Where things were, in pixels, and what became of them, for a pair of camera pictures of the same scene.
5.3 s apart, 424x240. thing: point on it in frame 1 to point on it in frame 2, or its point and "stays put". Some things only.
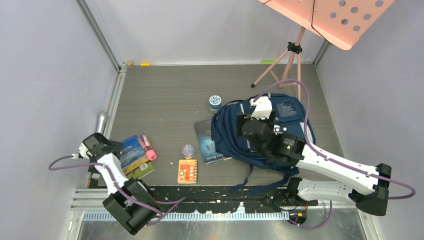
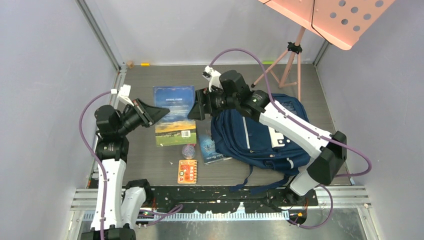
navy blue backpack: x=288 y=113 stays put
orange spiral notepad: x=187 y=173 stays put
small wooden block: x=130 y=64 stays put
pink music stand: x=340 y=22 stays put
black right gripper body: x=241 y=118 to x=214 y=98
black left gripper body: x=118 y=148 to x=141 y=114
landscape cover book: x=133 y=159 to x=175 y=128
